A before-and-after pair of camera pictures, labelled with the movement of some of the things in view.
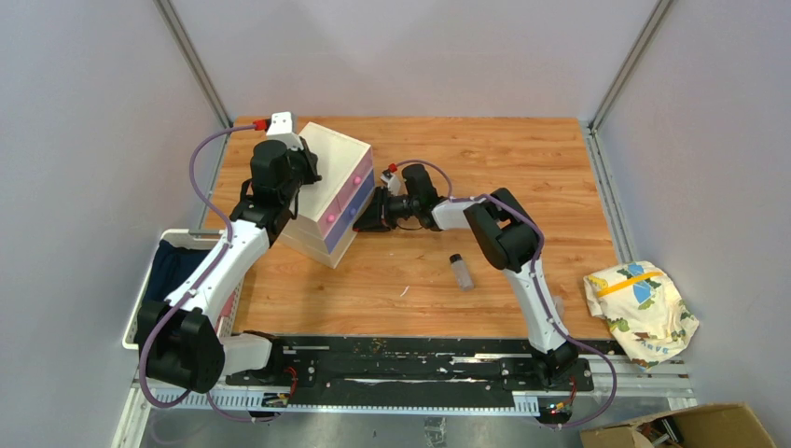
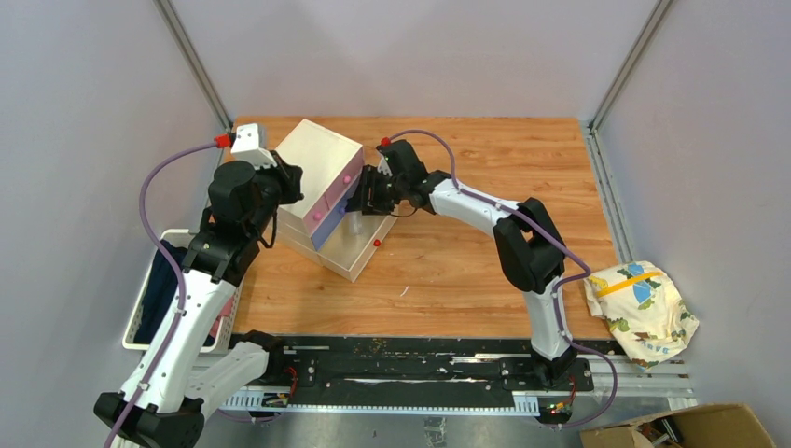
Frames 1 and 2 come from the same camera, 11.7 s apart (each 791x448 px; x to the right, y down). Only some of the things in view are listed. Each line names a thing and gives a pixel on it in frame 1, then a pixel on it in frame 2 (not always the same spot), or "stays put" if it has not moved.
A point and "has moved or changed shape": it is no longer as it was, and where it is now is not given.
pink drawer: (356, 181) has moved or changed shape
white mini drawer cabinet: (324, 224) has moved or changed shape
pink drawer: (329, 217) to (316, 215)
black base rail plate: (410, 370) stays put
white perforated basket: (180, 238) stays put
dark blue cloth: (171, 265) stays put
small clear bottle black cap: (461, 273) has moved or changed shape
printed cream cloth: (644, 311) stays put
